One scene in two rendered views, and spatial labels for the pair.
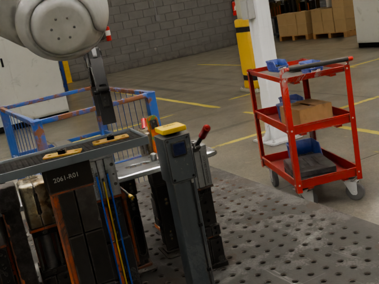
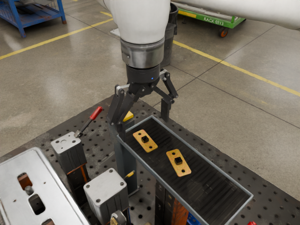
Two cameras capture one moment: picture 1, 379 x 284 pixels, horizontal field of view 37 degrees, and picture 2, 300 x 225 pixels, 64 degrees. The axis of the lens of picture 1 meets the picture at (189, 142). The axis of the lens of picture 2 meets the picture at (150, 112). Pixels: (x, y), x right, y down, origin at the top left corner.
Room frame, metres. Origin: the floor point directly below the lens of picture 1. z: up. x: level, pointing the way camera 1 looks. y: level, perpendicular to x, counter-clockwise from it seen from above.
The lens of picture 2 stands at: (1.43, 0.62, 1.69)
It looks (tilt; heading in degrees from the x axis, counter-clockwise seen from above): 42 degrees down; 249
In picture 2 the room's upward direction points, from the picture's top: straight up
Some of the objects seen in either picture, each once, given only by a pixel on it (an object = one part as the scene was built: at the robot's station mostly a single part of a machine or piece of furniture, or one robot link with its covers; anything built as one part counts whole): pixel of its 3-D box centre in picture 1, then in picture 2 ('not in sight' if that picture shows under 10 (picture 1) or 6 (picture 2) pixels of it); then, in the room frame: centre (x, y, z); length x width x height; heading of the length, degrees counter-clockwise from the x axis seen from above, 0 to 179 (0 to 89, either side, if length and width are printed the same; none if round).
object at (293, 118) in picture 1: (304, 127); not in sight; (3.74, -0.79, 0.49); 0.81 x 0.47 x 0.97; 8
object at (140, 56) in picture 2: not in sight; (142, 48); (1.27, 0.18, 1.45); 0.09 x 0.09 x 0.06
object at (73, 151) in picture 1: (62, 151); (178, 161); (1.22, 0.28, 1.17); 0.08 x 0.04 x 0.01; 89
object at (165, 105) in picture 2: (106, 107); (164, 110); (1.21, 0.16, 1.25); 0.03 x 0.01 x 0.07; 102
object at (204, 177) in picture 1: (201, 205); (76, 171); (1.50, 0.00, 0.88); 0.11 x 0.10 x 0.36; 20
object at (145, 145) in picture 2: (110, 137); (144, 139); (1.27, 0.18, 1.17); 0.08 x 0.04 x 0.01; 102
